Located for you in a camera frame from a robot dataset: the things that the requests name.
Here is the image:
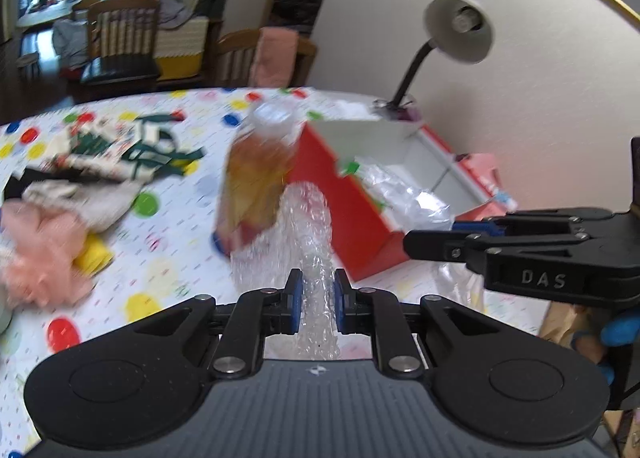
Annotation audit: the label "pink fluffy cloth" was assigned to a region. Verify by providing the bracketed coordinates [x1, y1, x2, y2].
[0, 201, 97, 310]

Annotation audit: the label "grey gooseneck desk lamp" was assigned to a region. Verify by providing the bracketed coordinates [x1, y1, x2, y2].
[372, 0, 496, 122]

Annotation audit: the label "yellow and cream sofa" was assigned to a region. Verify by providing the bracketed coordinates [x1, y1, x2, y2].
[154, 16, 212, 82]

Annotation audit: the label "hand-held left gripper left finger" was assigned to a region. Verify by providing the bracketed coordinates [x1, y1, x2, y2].
[120, 268, 306, 381]

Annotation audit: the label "clear bubble wrap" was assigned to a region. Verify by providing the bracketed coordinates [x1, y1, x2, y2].
[230, 181, 346, 361]

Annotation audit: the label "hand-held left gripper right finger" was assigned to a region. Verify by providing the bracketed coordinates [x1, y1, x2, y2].
[334, 268, 521, 380]

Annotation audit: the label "white christmas print cloth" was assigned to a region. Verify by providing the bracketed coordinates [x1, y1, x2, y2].
[65, 111, 208, 185]

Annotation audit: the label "grey cloth heap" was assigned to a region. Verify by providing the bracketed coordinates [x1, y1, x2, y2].
[52, 18, 92, 73]

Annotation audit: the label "plastic tea bottle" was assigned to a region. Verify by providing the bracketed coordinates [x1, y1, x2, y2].
[212, 101, 302, 259]

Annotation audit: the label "wooden slat-back chair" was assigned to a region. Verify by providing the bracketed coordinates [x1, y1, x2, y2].
[80, 0, 164, 90]

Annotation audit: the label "brown paper bag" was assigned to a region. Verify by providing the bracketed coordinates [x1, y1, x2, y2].
[540, 301, 608, 355]

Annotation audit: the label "white fuzzy cloth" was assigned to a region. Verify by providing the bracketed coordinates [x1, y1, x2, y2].
[22, 177, 137, 231]

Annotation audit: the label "pink towel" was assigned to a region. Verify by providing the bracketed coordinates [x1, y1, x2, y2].
[250, 27, 302, 89]

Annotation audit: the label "red and white cardboard box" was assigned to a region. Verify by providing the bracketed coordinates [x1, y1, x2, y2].
[294, 115, 521, 284]

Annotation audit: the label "person's right hand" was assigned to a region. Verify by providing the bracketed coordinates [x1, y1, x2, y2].
[570, 313, 640, 386]

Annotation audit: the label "black cloth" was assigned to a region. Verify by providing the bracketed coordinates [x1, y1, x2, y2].
[2, 165, 66, 202]

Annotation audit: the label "balloon print tablecloth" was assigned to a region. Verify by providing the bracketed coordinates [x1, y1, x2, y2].
[0, 86, 553, 458]

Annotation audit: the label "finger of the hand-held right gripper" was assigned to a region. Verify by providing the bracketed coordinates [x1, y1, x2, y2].
[451, 207, 619, 236]
[403, 229, 592, 267]

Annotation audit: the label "wooden side table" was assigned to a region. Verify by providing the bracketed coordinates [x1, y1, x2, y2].
[17, 0, 90, 32]

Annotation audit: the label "clear plastic bag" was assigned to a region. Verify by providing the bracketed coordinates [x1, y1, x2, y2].
[357, 163, 457, 239]

